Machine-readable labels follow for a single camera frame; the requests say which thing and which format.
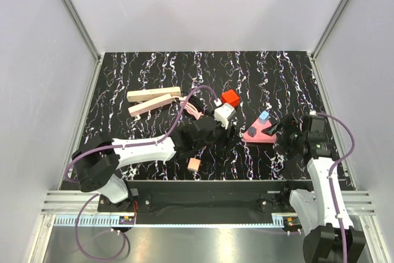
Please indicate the dark grey plug block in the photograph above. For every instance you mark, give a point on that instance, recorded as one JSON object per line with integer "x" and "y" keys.
{"x": 252, "y": 131}

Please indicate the pink power strip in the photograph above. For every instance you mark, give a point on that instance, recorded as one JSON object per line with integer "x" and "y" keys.
{"x": 150, "y": 105}

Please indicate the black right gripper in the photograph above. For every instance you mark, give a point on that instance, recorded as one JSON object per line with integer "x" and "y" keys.
{"x": 289, "y": 124}

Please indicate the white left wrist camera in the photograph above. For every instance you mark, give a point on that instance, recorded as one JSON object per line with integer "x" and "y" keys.
{"x": 224, "y": 114}

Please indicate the blue plug block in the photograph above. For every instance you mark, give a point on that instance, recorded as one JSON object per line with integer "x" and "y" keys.
{"x": 264, "y": 117}

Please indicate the beige power strip red sockets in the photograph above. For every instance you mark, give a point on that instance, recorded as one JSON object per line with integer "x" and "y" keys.
{"x": 148, "y": 94}

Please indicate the pink plug adapter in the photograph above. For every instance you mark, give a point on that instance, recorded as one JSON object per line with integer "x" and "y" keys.
{"x": 194, "y": 164}

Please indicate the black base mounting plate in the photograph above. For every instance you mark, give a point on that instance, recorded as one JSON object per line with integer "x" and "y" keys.
{"x": 183, "y": 202}

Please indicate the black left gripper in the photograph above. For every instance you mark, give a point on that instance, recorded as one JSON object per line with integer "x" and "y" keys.
{"x": 233, "y": 135}

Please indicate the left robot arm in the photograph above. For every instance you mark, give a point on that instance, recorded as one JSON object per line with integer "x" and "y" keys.
{"x": 95, "y": 163}

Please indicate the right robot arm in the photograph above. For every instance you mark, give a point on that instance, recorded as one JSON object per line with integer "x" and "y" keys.
{"x": 330, "y": 235}

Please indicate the red block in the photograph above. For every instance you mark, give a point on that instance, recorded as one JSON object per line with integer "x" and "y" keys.
{"x": 230, "y": 97}

